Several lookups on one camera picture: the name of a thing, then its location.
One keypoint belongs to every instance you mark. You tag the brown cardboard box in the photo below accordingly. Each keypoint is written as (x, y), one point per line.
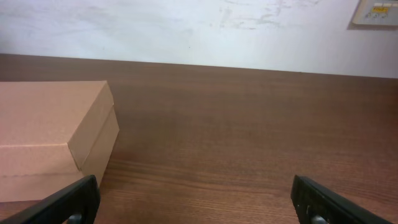
(52, 135)

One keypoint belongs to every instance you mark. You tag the beige wall control panel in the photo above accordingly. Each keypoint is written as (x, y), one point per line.
(376, 13)

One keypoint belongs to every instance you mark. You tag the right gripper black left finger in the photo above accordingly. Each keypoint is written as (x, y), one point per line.
(77, 203)

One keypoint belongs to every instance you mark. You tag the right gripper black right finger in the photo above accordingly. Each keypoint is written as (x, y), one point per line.
(314, 203)

